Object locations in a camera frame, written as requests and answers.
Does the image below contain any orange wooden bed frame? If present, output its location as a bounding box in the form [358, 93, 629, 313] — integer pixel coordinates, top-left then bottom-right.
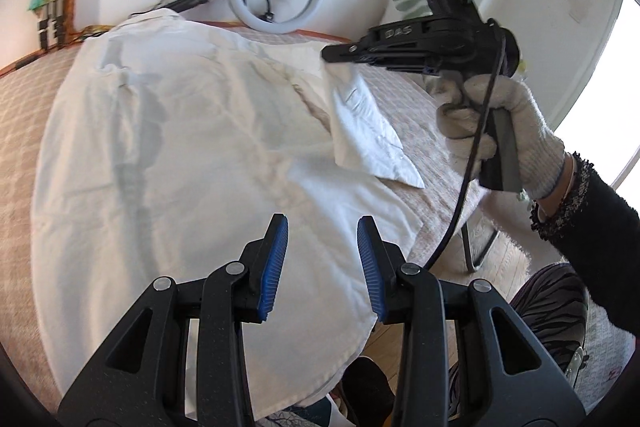
[0, 18, 354, 78]

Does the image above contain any beige plaid bed blanket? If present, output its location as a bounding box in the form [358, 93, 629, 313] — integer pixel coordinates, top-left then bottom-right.
[0, 26, 501, 413]

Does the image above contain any right forearm black sleeve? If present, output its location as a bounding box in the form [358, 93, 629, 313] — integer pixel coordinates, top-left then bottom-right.
[530, 153, 639, 336]

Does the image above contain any black cable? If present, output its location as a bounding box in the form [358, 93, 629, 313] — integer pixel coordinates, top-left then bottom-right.
[424, 24, 509, 270]

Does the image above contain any right hand grey knit glove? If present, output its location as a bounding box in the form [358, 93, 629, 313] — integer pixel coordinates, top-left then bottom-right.
[431, 75, 573, 200]

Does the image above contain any white shirt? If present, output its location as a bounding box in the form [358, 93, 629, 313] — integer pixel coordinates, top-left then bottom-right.
[29, 7, 426, 423]

